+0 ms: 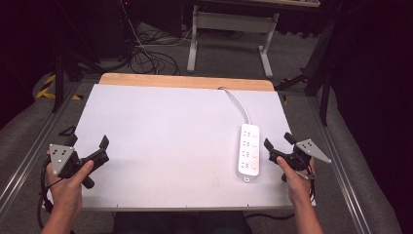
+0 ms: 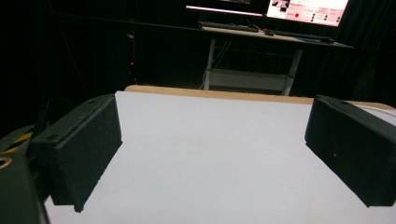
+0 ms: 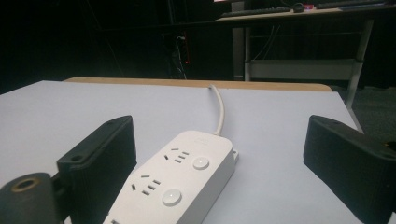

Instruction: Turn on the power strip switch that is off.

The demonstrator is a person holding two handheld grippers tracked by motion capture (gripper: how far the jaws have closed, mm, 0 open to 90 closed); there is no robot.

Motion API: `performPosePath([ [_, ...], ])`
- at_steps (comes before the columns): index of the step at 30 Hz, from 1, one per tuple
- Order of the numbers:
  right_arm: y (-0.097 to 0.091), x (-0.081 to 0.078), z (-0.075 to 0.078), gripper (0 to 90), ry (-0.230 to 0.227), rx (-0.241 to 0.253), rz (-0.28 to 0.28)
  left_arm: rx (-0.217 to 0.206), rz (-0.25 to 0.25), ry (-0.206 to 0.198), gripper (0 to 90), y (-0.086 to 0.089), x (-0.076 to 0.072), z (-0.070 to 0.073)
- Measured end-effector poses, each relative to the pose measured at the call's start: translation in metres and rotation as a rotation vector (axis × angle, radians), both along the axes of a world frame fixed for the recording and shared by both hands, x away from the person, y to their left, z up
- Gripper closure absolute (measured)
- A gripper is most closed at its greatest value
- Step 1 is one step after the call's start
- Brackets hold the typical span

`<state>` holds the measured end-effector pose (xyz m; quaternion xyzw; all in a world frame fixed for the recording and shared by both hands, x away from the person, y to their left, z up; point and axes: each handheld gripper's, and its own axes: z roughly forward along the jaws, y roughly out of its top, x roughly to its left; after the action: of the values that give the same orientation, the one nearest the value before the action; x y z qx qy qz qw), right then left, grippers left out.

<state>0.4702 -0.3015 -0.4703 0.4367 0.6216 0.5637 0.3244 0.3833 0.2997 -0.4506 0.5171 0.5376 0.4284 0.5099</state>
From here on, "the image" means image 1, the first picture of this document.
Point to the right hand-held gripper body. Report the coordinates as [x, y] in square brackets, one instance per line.
[302, 155]

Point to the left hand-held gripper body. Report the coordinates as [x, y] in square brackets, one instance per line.
[61, 157]

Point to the person's right hand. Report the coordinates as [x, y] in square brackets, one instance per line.
[296, 185]

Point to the person's left hand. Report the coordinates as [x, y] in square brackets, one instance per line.
[66, 191]

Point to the white power strip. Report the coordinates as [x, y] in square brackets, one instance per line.
[249, 151]

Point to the white table cover sheet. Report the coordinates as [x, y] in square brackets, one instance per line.
[168, 143]

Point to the black metal stand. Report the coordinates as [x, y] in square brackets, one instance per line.
[65, 71]
[319, 74]

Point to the person's dark lap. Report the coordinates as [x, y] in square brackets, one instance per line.
[181, 223]

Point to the black triangular bracket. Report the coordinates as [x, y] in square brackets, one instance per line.
[67, 131]

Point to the aluminium rail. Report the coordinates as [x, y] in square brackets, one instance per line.
[30, 159]
[341, 169]

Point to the white metal desk frame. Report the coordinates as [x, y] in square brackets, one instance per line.
[230, 24]

